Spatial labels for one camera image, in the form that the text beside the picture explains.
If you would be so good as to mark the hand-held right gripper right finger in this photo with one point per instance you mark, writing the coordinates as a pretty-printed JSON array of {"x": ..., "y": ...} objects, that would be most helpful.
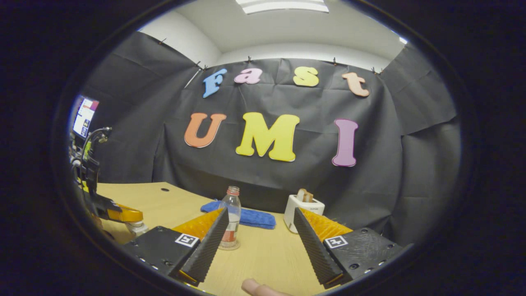
[{"x": 314, "y": 250}]

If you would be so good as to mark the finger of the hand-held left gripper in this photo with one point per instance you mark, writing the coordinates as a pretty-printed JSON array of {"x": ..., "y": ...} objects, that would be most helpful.
[{"x": 127, "y": 214}]

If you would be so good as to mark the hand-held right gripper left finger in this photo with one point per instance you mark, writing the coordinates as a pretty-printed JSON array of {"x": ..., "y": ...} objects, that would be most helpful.
[{"x": 205, "y": 250}]

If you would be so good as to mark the white teacup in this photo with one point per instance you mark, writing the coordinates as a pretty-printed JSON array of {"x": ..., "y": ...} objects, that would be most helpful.
[{"x": 141, "y": 231}]

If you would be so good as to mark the clear water bottle red label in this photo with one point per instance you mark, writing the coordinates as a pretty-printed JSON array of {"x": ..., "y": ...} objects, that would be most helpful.
[{"x": 233, "y": 213}]

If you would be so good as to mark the white toaster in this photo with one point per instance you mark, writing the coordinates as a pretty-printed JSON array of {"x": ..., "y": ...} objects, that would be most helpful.
[{"x": 292, "y": 213}]

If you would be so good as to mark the bread slice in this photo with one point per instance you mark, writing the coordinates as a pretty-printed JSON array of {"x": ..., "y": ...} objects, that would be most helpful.
[{"x": 305, "y": 195}]

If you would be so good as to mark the blue towel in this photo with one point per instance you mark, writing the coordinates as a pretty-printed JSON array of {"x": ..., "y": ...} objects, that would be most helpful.
[{"x": 257, "y": 217}]

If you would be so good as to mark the computer monitor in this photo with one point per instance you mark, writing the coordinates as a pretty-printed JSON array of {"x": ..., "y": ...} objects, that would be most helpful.
[{"x": 85, "y": 117}]

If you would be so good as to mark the black backdrop cloth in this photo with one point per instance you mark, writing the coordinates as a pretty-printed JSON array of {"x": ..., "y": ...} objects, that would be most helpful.
[{"x": 370, "y": 185}]

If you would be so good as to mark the ceiling light panel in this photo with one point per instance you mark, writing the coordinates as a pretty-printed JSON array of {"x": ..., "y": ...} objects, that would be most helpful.
[{"x": 283, "y": 6}]

